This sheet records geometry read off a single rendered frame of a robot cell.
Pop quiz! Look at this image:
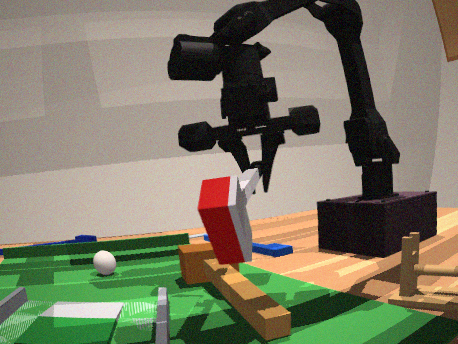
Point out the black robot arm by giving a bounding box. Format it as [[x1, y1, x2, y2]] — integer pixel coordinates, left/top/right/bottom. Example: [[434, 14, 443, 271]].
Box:
[[167, 0, 400, 200]]

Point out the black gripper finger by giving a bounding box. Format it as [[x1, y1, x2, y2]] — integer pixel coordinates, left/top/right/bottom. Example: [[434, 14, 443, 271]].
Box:
[[261, 132, 286, 193], [217, 137, 250, 174]]

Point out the white golf ball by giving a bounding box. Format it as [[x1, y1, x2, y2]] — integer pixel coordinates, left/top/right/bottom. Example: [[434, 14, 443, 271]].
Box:
[[93, 250, 116, 275]]

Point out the green putting mat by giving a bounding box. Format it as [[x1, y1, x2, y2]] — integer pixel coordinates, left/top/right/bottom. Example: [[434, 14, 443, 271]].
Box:
[[0, 245, 458, 344]]

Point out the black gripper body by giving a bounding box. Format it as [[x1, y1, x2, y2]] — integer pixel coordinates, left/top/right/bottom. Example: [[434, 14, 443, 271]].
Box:
[[178, 74, 320, 152]]

